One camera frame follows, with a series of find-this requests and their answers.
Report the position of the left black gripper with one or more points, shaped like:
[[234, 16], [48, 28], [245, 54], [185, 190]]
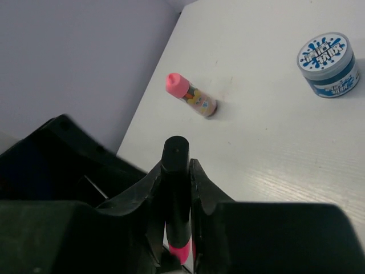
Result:
[[60, 161]]

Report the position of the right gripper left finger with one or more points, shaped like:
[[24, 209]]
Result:
[[122, 235]]

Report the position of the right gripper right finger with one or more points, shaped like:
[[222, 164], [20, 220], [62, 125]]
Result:
[[252, 237]]

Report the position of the pink black highlighter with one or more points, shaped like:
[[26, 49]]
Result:
[[176, 180]]

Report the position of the pink capped eraser bottle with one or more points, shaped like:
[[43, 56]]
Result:
[[182, 89]]

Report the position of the blue patterned round jar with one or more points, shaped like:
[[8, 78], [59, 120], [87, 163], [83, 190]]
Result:
[[328, 64]]

